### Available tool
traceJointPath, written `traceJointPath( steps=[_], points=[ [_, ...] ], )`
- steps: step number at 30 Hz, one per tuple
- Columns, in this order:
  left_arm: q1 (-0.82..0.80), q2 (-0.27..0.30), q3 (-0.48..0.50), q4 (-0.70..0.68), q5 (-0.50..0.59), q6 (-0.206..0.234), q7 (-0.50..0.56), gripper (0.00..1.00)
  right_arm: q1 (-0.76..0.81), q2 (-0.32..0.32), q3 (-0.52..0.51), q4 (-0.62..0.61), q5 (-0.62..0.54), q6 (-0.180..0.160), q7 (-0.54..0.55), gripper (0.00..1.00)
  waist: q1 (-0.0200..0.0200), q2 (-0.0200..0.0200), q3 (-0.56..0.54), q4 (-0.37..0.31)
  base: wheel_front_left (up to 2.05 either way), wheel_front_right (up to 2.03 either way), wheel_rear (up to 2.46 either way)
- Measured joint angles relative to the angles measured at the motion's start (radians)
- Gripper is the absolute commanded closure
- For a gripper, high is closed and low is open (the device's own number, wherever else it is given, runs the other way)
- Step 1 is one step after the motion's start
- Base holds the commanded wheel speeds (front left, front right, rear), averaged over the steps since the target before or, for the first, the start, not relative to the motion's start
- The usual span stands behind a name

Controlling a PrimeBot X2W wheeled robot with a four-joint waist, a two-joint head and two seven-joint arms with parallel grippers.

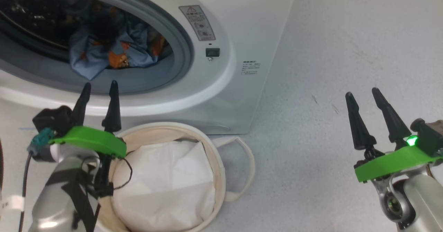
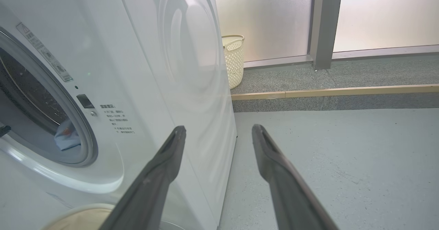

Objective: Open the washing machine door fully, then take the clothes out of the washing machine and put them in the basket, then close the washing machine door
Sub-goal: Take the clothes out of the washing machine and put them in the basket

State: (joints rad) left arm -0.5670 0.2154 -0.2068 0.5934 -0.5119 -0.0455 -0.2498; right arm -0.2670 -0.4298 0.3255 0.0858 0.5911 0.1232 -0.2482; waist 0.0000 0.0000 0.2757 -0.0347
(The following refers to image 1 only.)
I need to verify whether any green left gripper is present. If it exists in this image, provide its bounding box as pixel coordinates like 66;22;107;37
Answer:
48;80;127;158

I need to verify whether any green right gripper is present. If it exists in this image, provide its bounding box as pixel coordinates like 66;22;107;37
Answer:
345;87;443;184

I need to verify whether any white washing machine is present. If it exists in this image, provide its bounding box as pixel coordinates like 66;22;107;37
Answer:
0;0;300;136

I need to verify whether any cream fabric laundry basket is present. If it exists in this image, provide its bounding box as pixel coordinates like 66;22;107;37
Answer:
95;121;256;232

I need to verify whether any blue garment with orange print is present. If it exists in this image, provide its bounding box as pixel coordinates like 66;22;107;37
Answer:
69;0;173;81

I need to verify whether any white cloth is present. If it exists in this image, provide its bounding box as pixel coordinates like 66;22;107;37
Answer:
111;140;217;232

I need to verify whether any grey warning sticker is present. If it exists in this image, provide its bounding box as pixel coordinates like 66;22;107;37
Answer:
179;5;216;42

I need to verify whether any teal camera cable connector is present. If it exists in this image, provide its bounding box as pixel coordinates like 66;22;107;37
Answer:
28;128;56;157

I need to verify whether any thin black gripper wire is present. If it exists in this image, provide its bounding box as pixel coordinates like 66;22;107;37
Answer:
110;157;134;192

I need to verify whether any black camera cable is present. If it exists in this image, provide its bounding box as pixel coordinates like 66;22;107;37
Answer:
18;152;34;232

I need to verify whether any white cable label tag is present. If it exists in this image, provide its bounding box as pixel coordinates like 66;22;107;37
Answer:
0;195;25;212

